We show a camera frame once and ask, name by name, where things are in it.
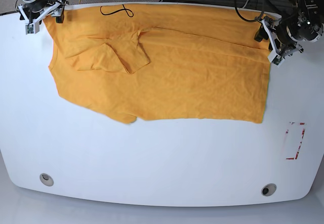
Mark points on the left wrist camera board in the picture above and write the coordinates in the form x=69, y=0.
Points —
x=275, y=59

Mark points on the orange yellow t-shirt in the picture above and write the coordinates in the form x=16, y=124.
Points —
x=165, y=62

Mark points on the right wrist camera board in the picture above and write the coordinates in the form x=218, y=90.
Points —
x=32, y=28

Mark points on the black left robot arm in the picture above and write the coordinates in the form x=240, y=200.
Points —
x=312, y=9

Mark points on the right table grommet hole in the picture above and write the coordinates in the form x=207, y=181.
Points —
x=268, y=190

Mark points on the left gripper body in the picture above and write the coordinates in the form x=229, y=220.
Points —
x=285, y=39

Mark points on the red tape marker rectangle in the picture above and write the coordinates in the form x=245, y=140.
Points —
x=293, y=140

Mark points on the table grommet hole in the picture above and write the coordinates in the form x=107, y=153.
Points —
x=46, y=180
x=268, y=190

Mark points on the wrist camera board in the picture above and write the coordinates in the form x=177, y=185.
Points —
x=32, y=28
x=275, y=59

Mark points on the left table grommet hole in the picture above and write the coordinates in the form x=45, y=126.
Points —
x=46, y=180

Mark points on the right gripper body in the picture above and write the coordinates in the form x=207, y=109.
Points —
x=35, y=4

